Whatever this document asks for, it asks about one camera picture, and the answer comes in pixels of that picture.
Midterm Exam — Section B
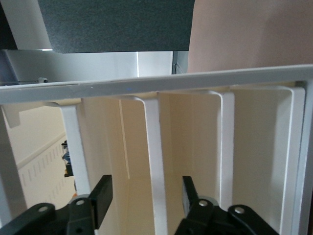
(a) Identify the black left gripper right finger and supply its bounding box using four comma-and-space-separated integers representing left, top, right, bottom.
175, 175, 280, 235

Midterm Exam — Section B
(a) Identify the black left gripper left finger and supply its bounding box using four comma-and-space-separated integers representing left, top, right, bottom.
0, 174, 114, 235

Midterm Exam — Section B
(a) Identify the brown table cover sheet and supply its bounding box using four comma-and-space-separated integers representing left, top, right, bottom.
187, 0, 313, 74

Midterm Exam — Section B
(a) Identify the wide aluminium frame profile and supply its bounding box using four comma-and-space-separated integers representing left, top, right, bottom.
0, 48, 189, 85

